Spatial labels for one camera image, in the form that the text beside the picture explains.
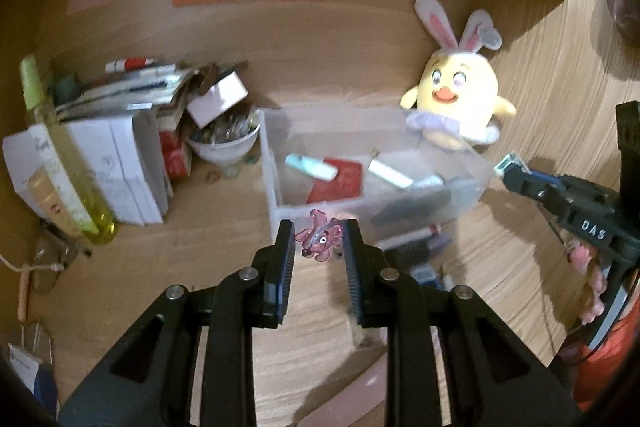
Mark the pink bear charm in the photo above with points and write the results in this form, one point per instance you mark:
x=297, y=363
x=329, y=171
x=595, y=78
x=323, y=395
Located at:
x=322, y=239

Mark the pale green tube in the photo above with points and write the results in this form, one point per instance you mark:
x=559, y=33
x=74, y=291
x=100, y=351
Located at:
x=392, y=174

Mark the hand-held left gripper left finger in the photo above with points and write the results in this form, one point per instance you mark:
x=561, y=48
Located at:
x=282, y=267

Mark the white skincare tube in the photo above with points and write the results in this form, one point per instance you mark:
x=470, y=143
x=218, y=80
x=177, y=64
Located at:
x=44, y=147

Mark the mint green tube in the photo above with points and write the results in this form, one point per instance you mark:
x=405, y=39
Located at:
x=312, y=167

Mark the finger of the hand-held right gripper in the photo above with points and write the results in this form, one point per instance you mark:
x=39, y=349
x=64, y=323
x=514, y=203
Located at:
x=520, y=184
x=546, y=180

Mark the small green edged packet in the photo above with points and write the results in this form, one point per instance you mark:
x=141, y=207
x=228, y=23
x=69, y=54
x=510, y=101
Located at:
x=509, y=163

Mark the beige sunscreen bottle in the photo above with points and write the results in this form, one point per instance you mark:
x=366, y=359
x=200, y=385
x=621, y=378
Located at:
x=47, y=202

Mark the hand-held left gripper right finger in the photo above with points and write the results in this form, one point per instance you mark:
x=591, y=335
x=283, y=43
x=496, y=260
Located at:
x=354, y=267

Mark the red white marker pen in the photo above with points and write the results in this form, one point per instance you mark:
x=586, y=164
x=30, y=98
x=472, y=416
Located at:
x=130, y=64

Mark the round eyeglasses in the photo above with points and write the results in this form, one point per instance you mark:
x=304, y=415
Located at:
x=37, y=337

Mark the person's right hand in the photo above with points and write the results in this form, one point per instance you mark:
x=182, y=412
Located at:
x=592, y=282

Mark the teal small box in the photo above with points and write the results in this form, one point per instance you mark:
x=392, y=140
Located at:
x=66, y=89

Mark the yellow spray bottle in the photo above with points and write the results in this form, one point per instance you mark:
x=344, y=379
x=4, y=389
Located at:
x=95, y=217

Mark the yellow chick plush toy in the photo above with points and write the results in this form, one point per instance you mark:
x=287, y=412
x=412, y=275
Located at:
x=460, y=87

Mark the white ceramic bowl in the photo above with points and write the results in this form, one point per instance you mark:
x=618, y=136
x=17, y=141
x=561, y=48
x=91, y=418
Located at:
x=220, y=152

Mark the small white box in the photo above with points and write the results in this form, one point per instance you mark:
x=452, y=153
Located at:
x=217, y=99

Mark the glass marbles pile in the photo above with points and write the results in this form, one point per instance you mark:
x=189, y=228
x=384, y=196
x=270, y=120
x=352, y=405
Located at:
x=225, y=129

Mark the red box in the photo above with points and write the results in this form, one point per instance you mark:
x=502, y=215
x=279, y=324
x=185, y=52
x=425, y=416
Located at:
x=175, y=157

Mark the person's orange clothing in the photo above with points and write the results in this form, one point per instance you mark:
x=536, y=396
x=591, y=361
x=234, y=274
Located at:
x=610, y=367

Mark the thin frame eyeglasses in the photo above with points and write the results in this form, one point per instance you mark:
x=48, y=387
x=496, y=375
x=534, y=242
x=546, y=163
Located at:
x=60, y=234

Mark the blue white card holder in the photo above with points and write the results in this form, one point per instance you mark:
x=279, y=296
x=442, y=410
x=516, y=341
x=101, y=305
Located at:
x=30, y=372

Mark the purple bottle with black cap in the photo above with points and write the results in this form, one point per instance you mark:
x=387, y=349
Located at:
x=420, y=253

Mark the pink cosmetic tube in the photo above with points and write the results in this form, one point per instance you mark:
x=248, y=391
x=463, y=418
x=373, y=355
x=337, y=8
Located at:
x=350, y=399

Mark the clear plastic storage box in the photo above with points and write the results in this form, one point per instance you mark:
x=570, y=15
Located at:
x=280, y=187

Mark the brown round object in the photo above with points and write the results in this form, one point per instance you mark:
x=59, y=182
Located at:
x=625, y=2

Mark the stack of papers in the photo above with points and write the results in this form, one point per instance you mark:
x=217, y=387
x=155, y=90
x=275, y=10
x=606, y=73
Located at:
x=130, y=89

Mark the white folded paper cartons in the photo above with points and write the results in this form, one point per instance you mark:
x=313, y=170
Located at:
x=125, y=167

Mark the red tea packet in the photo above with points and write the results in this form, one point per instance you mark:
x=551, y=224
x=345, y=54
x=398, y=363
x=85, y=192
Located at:
x=340, y=182

